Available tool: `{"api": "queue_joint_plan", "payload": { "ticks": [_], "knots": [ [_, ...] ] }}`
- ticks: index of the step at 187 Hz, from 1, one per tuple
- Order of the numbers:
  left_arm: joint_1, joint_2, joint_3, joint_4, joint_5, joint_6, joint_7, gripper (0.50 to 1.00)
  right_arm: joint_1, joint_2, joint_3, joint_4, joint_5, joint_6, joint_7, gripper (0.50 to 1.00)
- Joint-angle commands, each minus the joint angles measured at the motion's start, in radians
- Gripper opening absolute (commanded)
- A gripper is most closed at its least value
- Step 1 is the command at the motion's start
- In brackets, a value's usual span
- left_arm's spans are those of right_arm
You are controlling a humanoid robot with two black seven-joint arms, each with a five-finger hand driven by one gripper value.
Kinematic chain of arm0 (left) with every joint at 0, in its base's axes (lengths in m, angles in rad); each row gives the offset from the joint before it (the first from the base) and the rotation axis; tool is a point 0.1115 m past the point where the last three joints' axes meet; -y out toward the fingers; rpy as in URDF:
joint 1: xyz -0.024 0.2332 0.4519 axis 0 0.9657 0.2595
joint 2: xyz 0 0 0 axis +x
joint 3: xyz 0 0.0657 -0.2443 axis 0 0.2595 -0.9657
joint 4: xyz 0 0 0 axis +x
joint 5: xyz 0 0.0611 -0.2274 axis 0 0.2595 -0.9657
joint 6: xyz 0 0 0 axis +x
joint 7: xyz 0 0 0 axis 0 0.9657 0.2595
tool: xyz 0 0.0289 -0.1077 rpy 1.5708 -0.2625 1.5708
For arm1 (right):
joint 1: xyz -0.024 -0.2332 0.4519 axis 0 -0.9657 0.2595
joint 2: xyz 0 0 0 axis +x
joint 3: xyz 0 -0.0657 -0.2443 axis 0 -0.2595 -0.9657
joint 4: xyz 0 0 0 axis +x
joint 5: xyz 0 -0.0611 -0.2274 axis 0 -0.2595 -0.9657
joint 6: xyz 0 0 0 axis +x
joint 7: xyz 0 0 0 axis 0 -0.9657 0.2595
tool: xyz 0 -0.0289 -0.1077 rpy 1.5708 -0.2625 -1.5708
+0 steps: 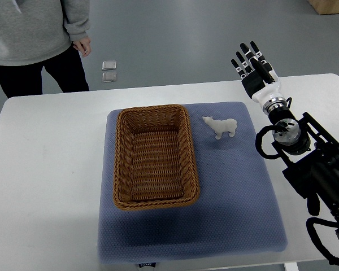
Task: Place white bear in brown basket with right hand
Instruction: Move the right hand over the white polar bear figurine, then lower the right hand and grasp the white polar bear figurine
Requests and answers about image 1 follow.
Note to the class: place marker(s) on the person's bare hand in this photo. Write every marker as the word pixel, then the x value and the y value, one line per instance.
pixel 83 46

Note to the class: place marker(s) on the wooden box corner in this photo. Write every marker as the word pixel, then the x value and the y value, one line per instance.
pixel 326 7

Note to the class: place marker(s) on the white bear figurine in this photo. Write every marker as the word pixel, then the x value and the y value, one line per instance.
pixel 221 126

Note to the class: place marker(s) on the brown wicker basket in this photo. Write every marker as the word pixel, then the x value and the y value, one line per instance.
pixel 154 159

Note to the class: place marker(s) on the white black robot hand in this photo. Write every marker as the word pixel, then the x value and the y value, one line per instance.
pixel 258 78

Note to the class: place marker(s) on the person in grey sweatshirt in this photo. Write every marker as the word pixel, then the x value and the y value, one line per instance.
pixel 37 36

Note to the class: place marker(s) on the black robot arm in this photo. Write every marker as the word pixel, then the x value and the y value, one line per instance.
pixel 311 156

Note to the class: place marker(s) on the upper silver floor plate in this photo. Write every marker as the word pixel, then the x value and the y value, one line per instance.
pixel 109 65

